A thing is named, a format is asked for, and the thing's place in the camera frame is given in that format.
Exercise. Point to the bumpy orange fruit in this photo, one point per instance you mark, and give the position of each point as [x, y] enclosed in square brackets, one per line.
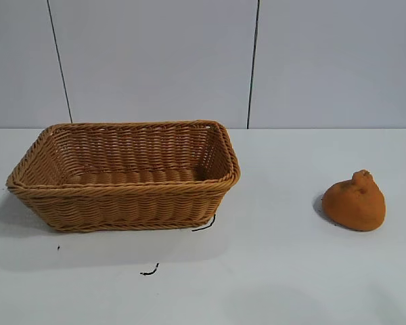
[353, 209]

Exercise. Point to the brown woven wicker basket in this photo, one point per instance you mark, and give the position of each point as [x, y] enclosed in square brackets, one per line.
[128, 203]

